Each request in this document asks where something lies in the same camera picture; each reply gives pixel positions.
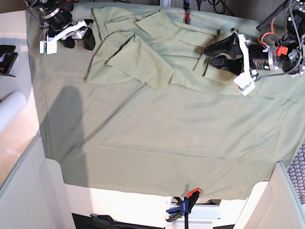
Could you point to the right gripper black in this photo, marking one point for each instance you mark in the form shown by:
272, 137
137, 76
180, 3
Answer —
60, 20

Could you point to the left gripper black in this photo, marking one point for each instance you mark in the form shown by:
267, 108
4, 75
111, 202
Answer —
230, 46

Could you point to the light green T-shirt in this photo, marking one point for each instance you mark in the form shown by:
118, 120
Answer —
155, 50

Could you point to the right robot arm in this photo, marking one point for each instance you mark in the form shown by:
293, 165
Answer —
45, 7

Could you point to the orange black clamp middle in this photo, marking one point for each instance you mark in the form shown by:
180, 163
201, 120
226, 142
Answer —
187, 12

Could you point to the black tablet on stand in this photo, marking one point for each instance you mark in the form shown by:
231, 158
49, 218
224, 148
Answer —
8, 57

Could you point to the white paper roll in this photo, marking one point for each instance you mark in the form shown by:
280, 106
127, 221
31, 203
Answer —
10, 107

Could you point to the green table cloth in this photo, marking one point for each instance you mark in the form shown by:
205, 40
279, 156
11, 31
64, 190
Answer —
130, 138

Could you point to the grey mesh mat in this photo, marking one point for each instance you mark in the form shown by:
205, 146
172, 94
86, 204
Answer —
296, 172

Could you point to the white right panel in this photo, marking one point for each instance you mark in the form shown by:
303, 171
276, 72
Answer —
273, 204

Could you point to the white panel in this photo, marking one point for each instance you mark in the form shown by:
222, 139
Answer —
273, 204
33, 196

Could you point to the blue black bar clamp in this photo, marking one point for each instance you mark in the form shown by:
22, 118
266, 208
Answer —
184, 206

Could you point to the white left panel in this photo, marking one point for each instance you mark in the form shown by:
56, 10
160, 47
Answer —
33, 196

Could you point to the black bag bottom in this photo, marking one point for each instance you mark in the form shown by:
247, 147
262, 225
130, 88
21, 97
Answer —
104, 222

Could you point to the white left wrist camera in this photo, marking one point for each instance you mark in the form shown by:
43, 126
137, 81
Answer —
245, 69

